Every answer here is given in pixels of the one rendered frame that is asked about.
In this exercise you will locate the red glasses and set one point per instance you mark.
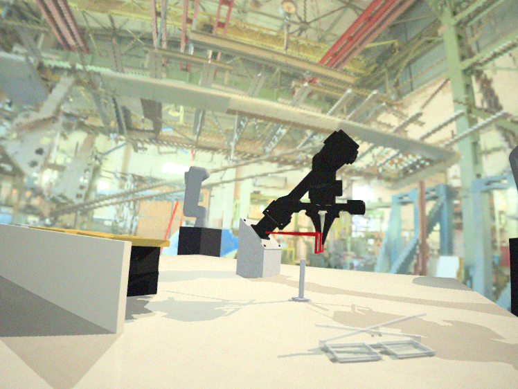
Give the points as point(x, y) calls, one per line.
point(318, 238)

